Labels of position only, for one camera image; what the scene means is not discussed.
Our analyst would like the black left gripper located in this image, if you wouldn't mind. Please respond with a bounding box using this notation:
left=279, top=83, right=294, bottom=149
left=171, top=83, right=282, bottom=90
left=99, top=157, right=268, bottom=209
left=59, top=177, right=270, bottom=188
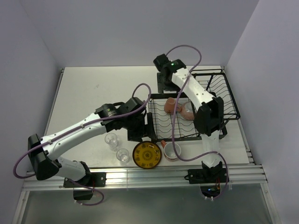
left=123, top=112, right=156, bottom=142

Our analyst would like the pink mug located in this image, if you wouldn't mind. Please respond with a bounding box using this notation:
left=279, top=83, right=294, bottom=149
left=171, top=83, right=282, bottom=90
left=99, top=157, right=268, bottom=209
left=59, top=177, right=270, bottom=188
left=164, top=98, right=182, bottom=115
left=161, top=140, right=178, bottom=162

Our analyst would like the red floral patterned bowl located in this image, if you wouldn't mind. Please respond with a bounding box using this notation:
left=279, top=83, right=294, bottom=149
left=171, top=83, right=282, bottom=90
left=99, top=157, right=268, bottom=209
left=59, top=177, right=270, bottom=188
left=180, top=102, right=194, bottom=120

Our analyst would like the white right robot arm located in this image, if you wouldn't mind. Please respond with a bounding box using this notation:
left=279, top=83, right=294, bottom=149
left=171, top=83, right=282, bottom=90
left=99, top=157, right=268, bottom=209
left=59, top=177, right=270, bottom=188
left=153, top=54, right=224, bottom=182

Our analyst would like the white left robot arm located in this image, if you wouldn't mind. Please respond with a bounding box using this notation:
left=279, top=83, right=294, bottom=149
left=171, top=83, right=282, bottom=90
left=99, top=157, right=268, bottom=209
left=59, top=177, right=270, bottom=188
left=28, top=97, right=156, bottom=186

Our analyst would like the yellow patterned plate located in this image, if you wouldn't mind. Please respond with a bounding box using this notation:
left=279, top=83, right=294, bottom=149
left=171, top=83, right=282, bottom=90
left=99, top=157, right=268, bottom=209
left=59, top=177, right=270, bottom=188
left=132, top=141, right=162, bottom=169

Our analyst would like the clear shot glass front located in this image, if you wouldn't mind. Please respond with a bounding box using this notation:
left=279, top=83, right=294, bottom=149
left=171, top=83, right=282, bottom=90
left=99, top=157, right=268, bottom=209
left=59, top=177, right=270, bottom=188
left=116, top=148, right=129, bottom=163

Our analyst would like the clear shot glass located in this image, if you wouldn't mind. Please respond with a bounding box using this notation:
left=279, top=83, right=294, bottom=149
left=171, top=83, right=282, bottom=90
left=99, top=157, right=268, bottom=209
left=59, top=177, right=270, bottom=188
left=105, top=133, right=119, bottom=151
left=116, top=148, right=129, bottom=163

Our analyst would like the clear shot glass middle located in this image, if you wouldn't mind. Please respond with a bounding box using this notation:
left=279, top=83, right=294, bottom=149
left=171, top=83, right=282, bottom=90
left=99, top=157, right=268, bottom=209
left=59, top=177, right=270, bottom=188
left=105, top=133, right=119, bottom=151

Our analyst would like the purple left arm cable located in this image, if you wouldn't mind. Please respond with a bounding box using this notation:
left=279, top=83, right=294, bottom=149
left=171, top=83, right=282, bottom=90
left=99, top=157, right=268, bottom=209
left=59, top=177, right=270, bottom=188
left=13, top=83, right=152, bottom=206

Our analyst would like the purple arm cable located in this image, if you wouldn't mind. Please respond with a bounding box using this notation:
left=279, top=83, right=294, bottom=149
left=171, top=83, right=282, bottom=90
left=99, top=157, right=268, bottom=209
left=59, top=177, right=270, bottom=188
left=166, top=44, right=231, bottom=200
left=13, top=83, right=152, bottom=206

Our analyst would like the black wire dish rack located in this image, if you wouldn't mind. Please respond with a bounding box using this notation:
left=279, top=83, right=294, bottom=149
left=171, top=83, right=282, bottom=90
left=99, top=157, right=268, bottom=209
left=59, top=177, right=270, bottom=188
left=147, top=69, right=241, bottom=143

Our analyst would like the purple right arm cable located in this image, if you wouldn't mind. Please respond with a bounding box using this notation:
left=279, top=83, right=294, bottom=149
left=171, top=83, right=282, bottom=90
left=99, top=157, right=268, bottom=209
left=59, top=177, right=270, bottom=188
left=166, top=44, right=231, bottom=200

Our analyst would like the aluminium rail frame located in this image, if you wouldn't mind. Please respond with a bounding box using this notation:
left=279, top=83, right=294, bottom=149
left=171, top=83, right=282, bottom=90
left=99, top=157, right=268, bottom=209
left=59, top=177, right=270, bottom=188
left=21, top=163, right=281, bottom=224

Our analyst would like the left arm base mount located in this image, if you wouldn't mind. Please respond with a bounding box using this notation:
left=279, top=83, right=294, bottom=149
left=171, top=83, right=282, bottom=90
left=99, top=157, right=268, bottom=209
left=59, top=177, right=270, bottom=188
left=63, top=172, right=107, bottom=206

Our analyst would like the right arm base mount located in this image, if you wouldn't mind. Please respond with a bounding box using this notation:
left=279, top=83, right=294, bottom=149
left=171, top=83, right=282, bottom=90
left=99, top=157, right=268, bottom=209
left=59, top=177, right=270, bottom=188
left=184, top=165, right=229, bottom=198

